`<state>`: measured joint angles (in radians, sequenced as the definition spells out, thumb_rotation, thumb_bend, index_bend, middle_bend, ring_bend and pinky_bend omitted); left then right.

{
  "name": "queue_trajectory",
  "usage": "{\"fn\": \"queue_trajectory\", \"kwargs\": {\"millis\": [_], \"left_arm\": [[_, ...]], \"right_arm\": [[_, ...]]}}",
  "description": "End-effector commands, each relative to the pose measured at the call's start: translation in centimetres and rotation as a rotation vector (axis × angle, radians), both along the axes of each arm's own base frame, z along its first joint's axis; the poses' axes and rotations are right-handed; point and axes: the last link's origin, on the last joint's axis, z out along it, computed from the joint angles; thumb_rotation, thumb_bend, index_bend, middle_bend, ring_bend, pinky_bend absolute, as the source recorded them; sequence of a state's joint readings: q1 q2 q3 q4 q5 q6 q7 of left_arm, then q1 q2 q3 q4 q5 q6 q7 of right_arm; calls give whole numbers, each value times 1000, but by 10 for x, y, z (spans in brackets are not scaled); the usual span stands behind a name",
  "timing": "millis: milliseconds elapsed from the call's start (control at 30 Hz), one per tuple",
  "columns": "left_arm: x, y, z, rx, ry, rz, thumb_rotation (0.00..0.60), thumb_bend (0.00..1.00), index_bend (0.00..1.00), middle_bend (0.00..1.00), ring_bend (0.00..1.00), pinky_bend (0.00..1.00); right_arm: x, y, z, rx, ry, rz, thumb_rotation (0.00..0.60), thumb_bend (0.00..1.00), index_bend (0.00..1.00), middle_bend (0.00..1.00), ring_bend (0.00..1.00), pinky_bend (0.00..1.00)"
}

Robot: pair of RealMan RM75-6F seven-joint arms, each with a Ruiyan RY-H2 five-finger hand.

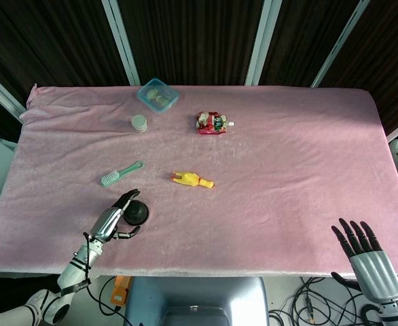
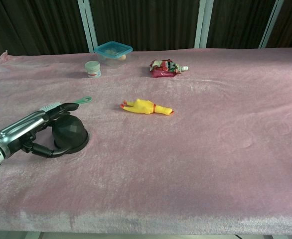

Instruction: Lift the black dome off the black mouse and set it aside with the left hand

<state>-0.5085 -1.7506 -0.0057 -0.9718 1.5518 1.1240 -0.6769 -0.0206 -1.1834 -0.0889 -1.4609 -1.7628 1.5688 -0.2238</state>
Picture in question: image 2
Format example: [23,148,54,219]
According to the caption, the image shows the small white jar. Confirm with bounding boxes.
[84,61,102,79]

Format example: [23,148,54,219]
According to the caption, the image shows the light blue frame post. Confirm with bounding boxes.
[258,0,285,49]
[77,0,99,53]
[194,0,214,49]

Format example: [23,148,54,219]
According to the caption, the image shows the green handled cleaning brush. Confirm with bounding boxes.
[39,96,93,112]

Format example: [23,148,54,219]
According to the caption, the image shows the clear container blue lid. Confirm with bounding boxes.
[94,41,134,69]

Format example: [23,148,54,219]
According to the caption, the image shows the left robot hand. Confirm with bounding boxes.
[0,102,79,159]

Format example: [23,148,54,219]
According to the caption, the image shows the dark curtain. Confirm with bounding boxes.
[0,0,292,69]

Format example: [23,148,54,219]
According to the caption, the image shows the pink plush table cloth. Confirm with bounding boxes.
[0,47,292,235]

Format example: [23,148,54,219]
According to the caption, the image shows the red snack pouch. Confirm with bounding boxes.
[149,59,189,79]

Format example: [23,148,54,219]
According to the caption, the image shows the black faceted bowl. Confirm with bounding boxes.
[51,115,90,154]

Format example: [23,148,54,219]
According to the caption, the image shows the yellow rubber chicken toy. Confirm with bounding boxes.
[120,98,175,116]

